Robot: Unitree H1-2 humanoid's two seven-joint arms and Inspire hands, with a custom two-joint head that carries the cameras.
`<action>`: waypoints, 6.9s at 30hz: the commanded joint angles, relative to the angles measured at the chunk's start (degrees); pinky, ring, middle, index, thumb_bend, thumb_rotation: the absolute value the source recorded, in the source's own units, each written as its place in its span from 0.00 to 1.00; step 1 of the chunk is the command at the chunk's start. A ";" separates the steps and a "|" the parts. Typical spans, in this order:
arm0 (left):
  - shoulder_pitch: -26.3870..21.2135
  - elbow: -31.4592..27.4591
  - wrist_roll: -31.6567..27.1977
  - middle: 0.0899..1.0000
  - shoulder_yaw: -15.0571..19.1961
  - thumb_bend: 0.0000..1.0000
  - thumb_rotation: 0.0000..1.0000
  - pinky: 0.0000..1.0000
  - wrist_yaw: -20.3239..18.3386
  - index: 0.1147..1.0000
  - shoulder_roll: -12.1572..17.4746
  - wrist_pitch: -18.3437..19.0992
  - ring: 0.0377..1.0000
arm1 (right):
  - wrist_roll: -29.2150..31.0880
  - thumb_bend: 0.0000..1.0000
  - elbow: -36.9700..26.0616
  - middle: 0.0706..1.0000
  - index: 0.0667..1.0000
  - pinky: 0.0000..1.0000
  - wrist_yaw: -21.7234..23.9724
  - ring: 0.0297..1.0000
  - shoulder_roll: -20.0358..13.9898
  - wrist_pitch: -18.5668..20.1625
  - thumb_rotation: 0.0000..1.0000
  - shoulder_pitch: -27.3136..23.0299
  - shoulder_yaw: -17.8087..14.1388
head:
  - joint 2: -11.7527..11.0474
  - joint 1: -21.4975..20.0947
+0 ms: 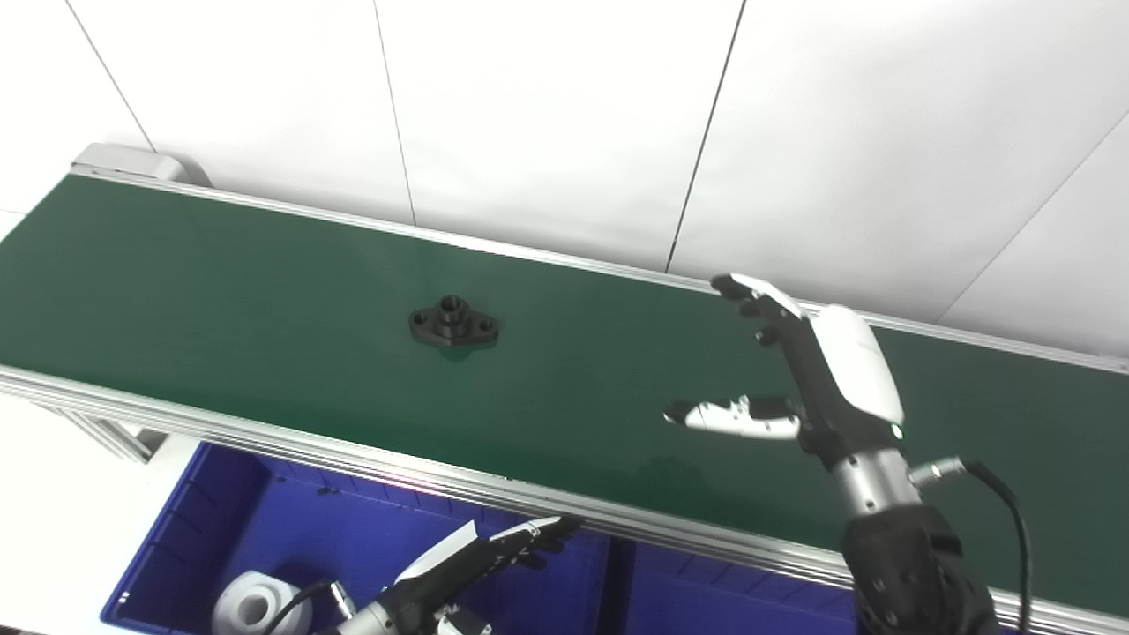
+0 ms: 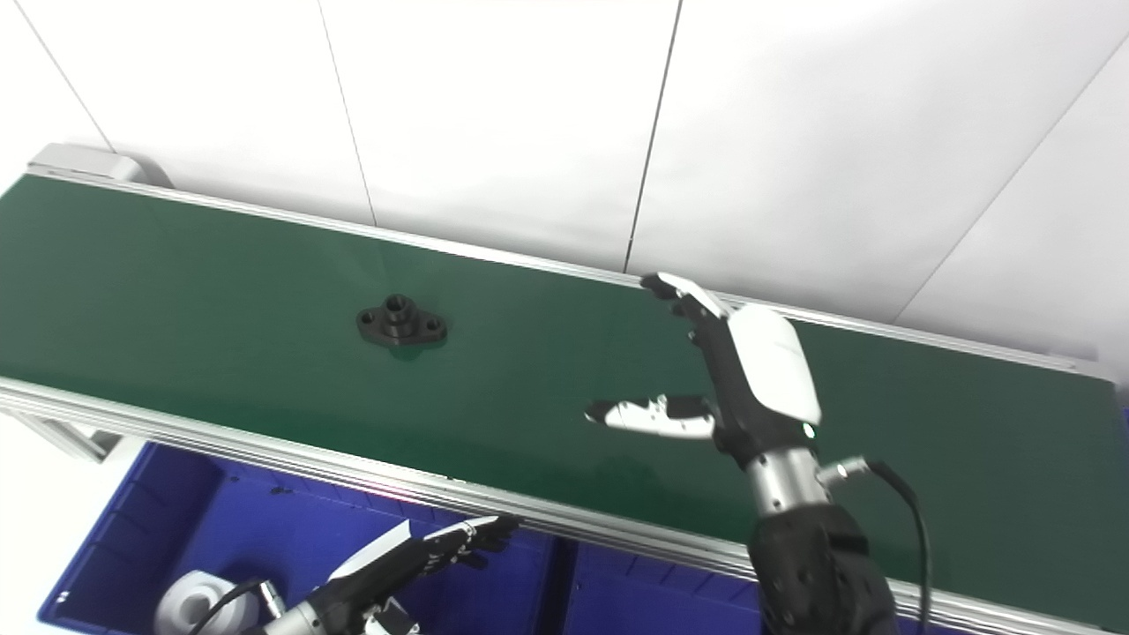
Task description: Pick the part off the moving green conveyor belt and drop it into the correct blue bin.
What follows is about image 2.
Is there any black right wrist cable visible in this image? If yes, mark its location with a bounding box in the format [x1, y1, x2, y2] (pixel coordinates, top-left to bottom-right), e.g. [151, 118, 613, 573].
[816, 452, 934, 635]

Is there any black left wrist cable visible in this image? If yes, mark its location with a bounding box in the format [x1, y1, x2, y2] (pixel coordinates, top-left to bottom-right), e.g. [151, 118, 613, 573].
[187, 576, 288, 635]

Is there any white cylindrical part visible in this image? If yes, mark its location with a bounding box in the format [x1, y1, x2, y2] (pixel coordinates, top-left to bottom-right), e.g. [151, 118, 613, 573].
[154, 569, 257, 635]

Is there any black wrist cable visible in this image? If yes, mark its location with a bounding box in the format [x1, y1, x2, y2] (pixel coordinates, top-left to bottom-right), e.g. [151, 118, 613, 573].
[187, 576, 288, 635]
[816, 452, 934, 635]

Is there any green conveyor belt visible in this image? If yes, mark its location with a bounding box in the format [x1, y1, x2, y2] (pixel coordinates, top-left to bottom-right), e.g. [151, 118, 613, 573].
[0, 163, 1129, 635]
[0, 173, 1129, 631]

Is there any blue plastic bin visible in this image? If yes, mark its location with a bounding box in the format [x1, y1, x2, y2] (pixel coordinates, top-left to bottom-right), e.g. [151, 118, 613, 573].
[564, 540, 980, 635]
[37, 441, 574, 635]

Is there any aluminium conveyor support leg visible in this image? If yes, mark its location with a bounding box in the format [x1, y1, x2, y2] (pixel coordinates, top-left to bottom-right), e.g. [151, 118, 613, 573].
[13, 410, 124, 466]

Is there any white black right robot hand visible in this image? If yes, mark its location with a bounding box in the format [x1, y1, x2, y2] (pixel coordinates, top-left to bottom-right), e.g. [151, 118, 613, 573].
[586, 272, 823, 468]

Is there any black flange part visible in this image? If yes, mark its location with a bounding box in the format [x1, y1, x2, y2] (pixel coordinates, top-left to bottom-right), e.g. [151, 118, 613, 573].
[356, 295, 448, 351]

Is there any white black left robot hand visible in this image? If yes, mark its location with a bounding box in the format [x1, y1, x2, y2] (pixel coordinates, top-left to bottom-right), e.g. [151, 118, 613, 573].
[304, 513, 523, 635]

